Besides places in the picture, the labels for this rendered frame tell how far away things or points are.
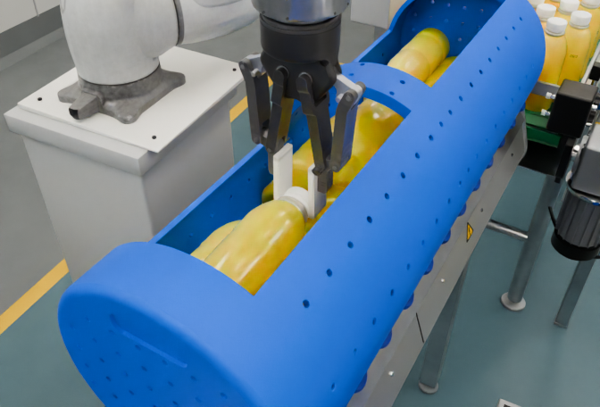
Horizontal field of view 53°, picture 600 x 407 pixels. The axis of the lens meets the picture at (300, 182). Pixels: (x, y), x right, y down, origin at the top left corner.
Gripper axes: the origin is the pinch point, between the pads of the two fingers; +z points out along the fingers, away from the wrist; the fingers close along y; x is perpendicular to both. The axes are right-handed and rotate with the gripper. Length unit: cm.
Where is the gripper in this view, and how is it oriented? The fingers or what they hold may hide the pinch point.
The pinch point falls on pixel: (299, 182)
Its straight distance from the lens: 67.5
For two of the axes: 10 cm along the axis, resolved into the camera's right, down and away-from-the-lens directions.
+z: 0.0, 7.8, 6.3
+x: 5.2, -5.4, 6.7
